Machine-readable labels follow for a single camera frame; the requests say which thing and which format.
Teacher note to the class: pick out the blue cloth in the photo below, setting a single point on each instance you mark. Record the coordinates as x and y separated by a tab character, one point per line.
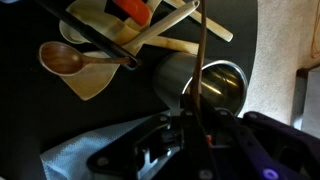
73	150

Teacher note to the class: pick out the dark wooden spoon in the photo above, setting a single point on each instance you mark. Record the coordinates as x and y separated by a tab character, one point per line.
60	60

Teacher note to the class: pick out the round black table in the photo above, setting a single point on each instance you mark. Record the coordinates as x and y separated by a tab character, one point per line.
26	116

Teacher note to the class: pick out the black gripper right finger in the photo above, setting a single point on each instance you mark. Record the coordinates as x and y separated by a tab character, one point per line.
266	143

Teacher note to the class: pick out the red silicone spatula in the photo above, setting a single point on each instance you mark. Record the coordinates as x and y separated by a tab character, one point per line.
133	10

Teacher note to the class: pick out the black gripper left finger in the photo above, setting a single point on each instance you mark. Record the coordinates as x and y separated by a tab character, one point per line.
180	150

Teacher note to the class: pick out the steel tin can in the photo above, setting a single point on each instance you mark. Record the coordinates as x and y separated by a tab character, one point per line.
170	80

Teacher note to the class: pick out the black slotted spatula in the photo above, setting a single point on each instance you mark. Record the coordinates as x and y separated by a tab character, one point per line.
100	40

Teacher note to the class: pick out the flat light wooden spatula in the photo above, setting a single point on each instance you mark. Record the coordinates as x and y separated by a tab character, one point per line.
90	83

